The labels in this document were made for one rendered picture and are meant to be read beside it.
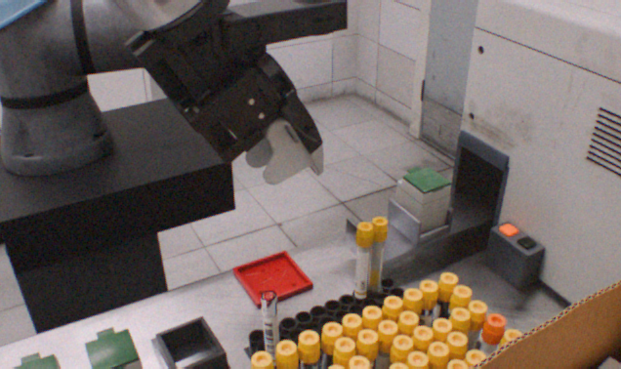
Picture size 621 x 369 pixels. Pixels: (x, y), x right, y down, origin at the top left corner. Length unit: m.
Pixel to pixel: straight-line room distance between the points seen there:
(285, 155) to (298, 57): 2.65
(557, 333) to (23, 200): 0.58
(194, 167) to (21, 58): 0.25
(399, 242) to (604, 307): 0.25
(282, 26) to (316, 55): 2.75
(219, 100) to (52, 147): 0.38
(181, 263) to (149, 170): 1.38
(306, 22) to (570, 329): 0.31
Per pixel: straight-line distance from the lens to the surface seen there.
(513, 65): 0.64
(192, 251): 2.14
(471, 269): 0.69
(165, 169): 0.73
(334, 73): 3.29
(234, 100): 0.44
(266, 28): 0.44
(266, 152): 0.53
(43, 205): 0.71
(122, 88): 2.16
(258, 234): 2.19
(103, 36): 0.73
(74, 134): 0.77
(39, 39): 0.74
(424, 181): 0.64
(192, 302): 0.64
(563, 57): 0.59
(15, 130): 0.79
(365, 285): 0.59
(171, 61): 0.43
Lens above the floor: 1.31
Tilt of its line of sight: 31 degrees down
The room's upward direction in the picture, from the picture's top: straight up
